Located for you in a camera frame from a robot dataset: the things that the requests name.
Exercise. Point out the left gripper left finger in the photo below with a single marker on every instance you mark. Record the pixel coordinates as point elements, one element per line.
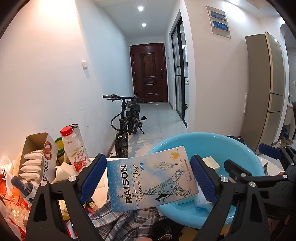
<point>45,220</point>

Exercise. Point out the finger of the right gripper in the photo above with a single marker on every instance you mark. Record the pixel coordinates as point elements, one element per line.
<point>286,155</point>
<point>276,191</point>

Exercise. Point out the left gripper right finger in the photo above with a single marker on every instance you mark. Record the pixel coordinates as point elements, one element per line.
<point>250,219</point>

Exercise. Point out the Raison cigarette carton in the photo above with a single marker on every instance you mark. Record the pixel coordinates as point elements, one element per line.
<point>150,180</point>

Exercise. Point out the crumpled white paper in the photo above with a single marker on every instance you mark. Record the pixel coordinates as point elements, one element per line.
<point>63,172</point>

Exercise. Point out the red cap drink bottle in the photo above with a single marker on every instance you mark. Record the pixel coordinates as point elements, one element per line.
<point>74,149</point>

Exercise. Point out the blue plastic basin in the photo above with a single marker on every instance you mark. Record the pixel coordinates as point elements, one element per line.
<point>219,147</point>

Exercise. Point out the cardboard pretzel box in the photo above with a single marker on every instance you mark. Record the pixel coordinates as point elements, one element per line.
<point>38,159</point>

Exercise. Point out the beige refrigerator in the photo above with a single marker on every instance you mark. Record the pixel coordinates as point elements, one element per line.
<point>266,90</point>

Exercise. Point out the red snack bag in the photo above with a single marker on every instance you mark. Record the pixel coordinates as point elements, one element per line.
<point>14,209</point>

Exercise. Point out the white tall carton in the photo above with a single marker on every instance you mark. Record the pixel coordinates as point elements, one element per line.
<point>76,131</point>

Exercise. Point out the blue plaid shirt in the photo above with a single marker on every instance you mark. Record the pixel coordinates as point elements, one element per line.
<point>125,225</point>

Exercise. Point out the black folding bicycle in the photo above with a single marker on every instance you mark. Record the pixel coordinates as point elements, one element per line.
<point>127,122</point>

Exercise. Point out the black framed glass door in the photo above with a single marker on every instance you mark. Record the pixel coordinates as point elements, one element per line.
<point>179,47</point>

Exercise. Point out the dark red entrance door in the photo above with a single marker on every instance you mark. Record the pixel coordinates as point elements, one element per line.
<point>149,72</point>

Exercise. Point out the white wall switch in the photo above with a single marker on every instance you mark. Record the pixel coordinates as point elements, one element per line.
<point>84,64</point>

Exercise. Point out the wall electrical panel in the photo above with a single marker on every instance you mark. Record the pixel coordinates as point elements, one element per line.
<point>218,22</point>

